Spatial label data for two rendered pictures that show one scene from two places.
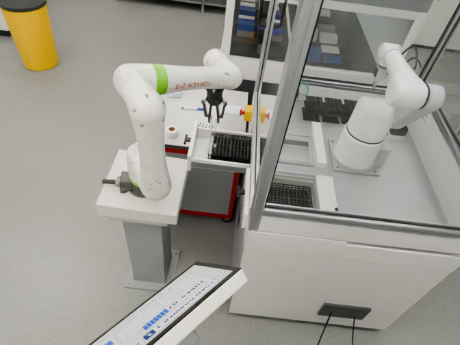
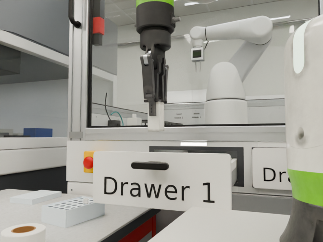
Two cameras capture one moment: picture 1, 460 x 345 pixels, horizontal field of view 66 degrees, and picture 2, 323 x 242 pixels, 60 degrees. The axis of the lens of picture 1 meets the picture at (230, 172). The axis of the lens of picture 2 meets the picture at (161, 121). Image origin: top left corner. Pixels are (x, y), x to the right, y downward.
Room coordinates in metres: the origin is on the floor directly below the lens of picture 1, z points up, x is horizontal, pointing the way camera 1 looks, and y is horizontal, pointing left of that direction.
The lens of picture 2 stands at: (1.16, 0.74, 0.96)
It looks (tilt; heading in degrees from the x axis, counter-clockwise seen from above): 3 degrees up; 292
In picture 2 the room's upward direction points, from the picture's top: straight up
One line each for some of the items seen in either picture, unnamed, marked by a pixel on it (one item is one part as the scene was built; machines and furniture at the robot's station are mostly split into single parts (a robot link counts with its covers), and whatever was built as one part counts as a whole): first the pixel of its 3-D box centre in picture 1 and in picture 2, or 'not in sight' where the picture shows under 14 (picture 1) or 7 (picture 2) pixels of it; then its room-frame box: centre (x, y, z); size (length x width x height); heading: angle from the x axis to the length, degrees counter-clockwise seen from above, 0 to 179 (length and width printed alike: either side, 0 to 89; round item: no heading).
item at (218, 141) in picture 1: (230, 149); not in sight; (1.39, 0.02, 0.87); 0.22 x 0.18 x 0.06; 92
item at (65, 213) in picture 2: (206, 130); (74, 210); (1.62, 0.17, 0.78); 0.12 x 0.08 x 0.04; 81
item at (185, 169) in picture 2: (192, 144); (156, 179); (1.39, 0.22, 0.87); 0.29 x 0.02 x 0.11; 2
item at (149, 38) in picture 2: (214, 96); (155, 52); (1.43, 0.13, 1.16); 0.08 x 0.07 x 0.09; 92
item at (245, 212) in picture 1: (246, 196); (310, 169); (1.08, -0.09, 0.87); 0.29 x 0.02 x 0.11; 2
